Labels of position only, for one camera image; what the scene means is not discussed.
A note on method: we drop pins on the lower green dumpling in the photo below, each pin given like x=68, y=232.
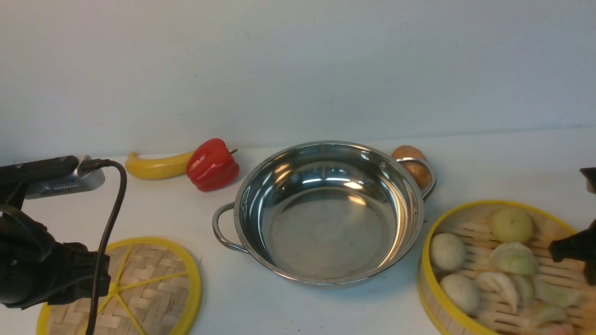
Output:
x=539, y=314

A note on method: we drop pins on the yellow banana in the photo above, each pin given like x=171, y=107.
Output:
x=157, y=169

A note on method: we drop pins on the small green dumpling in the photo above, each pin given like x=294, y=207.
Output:
x=525, y=288

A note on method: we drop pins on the right green dumpling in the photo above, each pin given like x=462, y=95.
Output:
x=556, y=295

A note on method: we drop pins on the red bell pepper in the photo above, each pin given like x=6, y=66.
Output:
x=212, y=166

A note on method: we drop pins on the yellow bamboo steamer basket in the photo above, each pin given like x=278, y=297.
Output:
x=494, y=316

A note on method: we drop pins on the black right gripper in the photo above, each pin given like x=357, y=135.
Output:
x=580, y=246

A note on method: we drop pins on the upper white round bun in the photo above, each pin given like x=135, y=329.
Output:
x=447, y=252

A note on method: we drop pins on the yellow-green round bun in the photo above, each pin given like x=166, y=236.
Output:
x=511, y=225

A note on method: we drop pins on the yellow woven bamboo steamer lid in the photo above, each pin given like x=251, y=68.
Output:
x=155, y=289

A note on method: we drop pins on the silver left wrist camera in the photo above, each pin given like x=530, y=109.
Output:
x=76, y=182

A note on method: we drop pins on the white round bun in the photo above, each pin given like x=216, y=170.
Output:
x=462, y=292
x=447, y=252

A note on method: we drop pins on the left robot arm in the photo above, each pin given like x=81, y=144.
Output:
x=15, y=179

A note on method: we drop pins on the pink dumpling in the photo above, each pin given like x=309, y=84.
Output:
x=556, y=329

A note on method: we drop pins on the large pale green dumpling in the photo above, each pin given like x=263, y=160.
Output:
x=514, y=258

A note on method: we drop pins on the white pleated dumpling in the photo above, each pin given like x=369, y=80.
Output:
x=503, y=286

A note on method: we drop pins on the lower white round bun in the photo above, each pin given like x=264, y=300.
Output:
x=462, y=292

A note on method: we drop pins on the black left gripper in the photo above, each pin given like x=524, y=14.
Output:
x=35, y=269

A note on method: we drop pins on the stainless steel pot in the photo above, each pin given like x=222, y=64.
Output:
x=326, y=214

